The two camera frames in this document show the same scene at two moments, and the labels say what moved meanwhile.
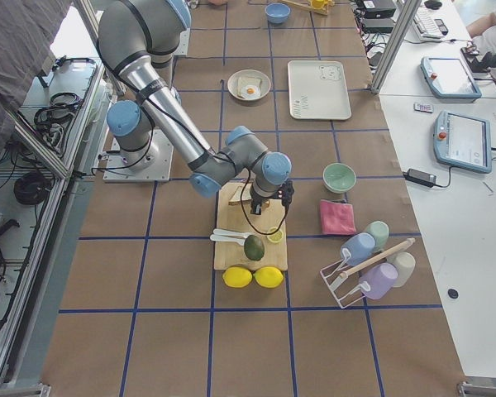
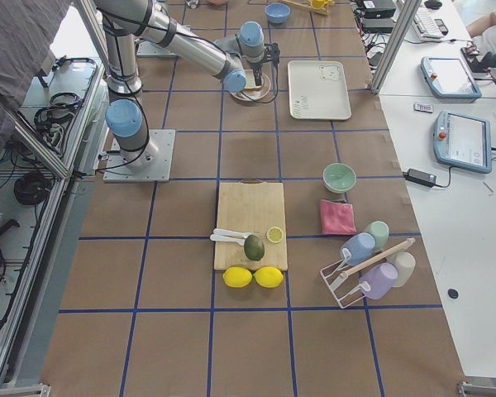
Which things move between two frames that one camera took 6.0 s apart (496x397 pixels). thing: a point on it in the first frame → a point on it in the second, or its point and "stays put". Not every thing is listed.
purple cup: [379, 280] stays put
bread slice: [247, 192] → [250, 81]
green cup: [380, 231] stays put
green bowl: [339, 177] stays put
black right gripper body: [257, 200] → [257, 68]
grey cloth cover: [18, 40] stays put
